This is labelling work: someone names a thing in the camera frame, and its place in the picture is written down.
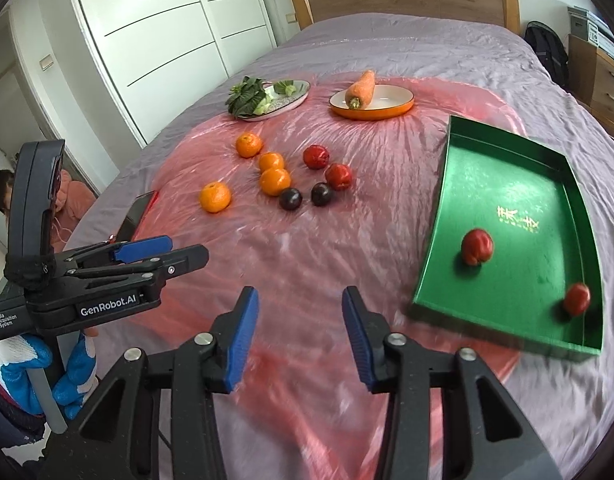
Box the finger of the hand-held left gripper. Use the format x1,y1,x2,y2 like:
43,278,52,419
62,235,174,271
69,244,210,291

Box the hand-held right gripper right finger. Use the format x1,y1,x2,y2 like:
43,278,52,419
341,286,563,480

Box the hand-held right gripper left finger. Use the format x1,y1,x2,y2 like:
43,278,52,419
52,286,261,480

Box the dark purple plum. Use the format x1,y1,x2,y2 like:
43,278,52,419
311,182,335,207
279,187,303,212

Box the red plum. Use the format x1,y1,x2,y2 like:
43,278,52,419
324,163,353,192
562,282,592,317
303,144,331,170
461,228,495,267

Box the green tray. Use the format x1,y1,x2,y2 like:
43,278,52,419
411,115,604,363

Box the person's left forearm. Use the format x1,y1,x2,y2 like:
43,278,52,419
0,395,58,480

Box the person's left hand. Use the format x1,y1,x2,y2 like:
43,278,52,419
0,332,100,419

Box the phone with red case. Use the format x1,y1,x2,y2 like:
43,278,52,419
116,190,160,243

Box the pink plastic sheet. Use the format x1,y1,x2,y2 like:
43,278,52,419
118,72,533,441

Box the dark leafy greens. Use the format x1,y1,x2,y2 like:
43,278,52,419
227,76,275,116

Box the grey oval plate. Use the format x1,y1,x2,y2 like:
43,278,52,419
232,79,311,122

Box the white wardrobe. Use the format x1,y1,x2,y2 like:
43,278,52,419
67,0,278,148

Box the orange rimmed plate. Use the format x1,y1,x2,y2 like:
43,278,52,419
329,85,416,121

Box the carrot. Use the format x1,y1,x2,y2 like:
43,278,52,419
345,70,376,111

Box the bed with purple sheet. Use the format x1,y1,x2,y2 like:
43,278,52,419
47,0,614,480

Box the black backpack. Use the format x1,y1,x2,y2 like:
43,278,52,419
524,21,570,93

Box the wooden dresser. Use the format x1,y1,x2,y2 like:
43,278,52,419
567,34,614,146

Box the grey storage box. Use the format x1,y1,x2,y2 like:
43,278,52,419
567,5,614,66

